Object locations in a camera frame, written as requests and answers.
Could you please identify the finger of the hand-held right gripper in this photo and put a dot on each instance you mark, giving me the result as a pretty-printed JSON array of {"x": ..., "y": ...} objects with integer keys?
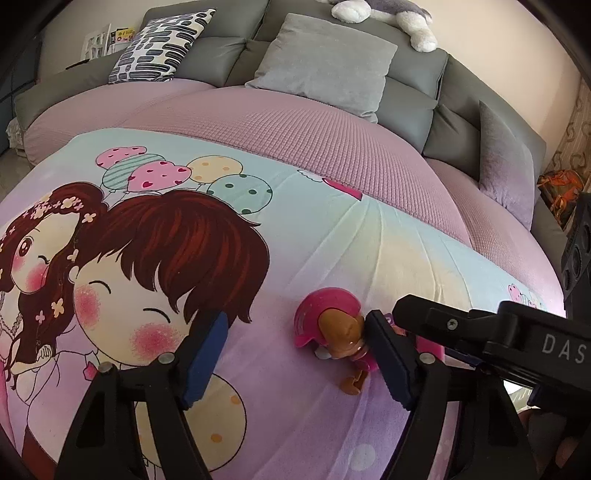
[
  {"x": 508, "y": 337},
  {"x": 461, "y": 357}
]

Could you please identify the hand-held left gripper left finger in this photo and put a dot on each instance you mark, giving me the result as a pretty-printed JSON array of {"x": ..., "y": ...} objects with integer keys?
[{"x": 203, "y": 364}]

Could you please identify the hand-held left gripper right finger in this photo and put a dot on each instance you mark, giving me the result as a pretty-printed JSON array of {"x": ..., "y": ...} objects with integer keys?
[{"x": 390, "y": 364}]

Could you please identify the pink helmet toy figure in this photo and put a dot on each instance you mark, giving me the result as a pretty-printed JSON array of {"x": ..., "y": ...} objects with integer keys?
[{"x": 332, "y": 330}]

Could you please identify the orange bag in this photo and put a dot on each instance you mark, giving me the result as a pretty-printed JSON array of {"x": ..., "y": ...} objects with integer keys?
[{"x": 561, "y": 194}]

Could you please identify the pink seat cover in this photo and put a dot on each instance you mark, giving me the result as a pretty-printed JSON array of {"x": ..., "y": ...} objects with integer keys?
[
  {"x": 300, "y": 147},
  {"x": 498, "y": 244}
]

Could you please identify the purple grey cushion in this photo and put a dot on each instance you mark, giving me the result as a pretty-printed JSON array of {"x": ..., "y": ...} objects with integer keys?
[{"x": 505, "y": 175}]

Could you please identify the beige patterned curtain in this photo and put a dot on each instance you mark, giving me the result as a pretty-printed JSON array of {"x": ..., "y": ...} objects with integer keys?
[{"x": 575, "y": 138}]

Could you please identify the printed cartoon blanket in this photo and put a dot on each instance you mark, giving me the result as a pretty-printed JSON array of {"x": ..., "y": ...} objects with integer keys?
[{"x": 323, "y": 230}]

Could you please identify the grey sofa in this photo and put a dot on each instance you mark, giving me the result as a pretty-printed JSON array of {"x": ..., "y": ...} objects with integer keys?
[{"x": 415, "y": 106}]

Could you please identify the grey white plush dog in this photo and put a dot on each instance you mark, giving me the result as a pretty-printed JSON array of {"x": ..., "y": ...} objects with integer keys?
[{"x": 406, "y": 18}]

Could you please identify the black white patterned cushion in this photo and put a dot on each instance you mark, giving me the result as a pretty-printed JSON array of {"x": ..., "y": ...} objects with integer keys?
[{"x": 157, "y": 46}]

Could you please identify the stack of magazines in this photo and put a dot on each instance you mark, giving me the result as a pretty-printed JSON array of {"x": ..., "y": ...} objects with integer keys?
[{"x": 97, "y": 44}]

